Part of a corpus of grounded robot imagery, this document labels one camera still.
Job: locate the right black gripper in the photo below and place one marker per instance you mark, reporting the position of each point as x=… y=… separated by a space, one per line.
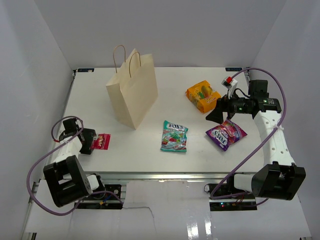
x=223 y=105

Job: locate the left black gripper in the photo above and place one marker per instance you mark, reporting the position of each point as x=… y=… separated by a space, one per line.
x=89 y=135

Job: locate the red snack packet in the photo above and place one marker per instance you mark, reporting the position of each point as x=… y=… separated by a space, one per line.
x=101 y=142

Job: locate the green Fox's candy bag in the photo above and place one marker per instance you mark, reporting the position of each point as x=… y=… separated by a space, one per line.
x=174 y=137

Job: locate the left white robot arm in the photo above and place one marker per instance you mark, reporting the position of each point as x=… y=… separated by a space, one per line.
x=65 y=177

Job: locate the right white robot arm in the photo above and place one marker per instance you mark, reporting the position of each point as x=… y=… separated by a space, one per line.
x=280 y=178

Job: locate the purple Fox's candy bag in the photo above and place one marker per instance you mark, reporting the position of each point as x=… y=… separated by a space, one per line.
x=226 y=134

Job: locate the beige paper bag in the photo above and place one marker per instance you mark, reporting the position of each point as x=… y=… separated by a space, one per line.
x=133 y=89

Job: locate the orange snack pack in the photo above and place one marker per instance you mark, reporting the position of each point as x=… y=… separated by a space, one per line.
x=203 y=96

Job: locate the right blue table label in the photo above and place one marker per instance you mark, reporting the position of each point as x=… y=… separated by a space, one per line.
x=233 y=69

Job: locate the blue table label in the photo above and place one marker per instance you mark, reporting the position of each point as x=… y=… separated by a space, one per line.
x=233 y=69
x=85 y=70

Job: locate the left blue table label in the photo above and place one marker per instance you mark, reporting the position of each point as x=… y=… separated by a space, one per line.
x=85 y=70

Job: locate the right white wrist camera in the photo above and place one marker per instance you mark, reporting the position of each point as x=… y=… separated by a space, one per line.
x=230 y=84

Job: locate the aluminium front rail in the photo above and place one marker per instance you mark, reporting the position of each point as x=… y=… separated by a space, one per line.
x=161 y=176

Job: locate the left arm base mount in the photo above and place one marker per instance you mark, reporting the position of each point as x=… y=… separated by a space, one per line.
x=107 y=200

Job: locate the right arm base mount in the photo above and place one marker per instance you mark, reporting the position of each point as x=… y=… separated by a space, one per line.
x=245 y=202

